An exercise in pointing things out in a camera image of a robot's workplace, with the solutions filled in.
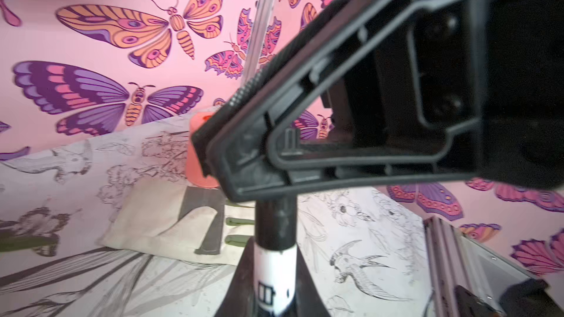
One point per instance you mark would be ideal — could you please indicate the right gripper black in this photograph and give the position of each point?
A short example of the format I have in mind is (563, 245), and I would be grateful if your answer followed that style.
(517, 84)

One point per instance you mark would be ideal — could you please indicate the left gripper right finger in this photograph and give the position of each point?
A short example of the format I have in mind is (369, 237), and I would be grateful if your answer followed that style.
(307, 301)

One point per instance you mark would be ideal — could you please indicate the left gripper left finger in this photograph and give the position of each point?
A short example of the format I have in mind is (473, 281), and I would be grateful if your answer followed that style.
(240, 297)

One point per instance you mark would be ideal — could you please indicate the white whiteboard marker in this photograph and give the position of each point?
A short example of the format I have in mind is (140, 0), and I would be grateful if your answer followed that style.
(274, 280)

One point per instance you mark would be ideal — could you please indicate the black pen cap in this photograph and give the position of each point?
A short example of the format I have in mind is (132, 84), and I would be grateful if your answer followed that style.
(276, 223)

